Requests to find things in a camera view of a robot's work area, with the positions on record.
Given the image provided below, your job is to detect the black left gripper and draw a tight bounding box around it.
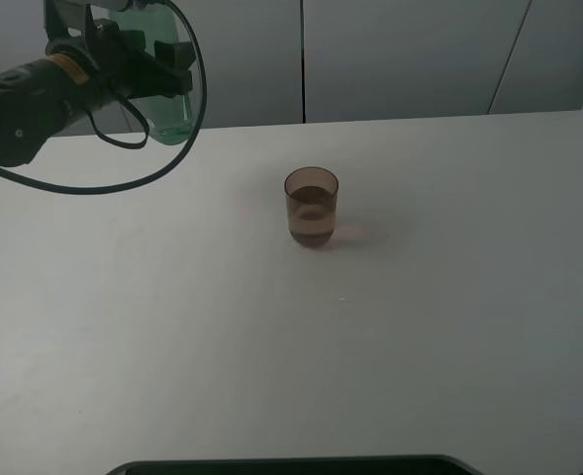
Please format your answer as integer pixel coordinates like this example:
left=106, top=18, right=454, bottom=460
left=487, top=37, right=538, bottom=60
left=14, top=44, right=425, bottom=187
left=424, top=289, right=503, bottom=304
left=43, top=17, right=193, bottom=106

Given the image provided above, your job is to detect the green transparent water bottle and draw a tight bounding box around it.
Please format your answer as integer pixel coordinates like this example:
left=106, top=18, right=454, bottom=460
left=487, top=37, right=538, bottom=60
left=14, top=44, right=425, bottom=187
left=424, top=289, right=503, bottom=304
left=109, top=1, right=196, bottom=145

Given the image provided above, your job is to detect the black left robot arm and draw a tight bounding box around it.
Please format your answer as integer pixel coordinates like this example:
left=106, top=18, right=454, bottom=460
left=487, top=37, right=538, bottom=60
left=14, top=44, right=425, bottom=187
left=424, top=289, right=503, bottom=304
left=0, top=7, right=196, bottom=168

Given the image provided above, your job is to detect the pink transparent plastic cup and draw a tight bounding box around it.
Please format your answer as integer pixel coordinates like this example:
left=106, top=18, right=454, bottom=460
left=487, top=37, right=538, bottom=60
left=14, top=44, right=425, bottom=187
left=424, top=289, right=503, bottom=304
left=284, top=166, right=340, bottom=248

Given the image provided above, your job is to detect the black camera cable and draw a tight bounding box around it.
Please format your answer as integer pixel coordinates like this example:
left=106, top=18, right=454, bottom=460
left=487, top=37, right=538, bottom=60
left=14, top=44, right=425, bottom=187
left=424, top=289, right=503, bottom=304
left=0, top=0, right=208, bottom=196

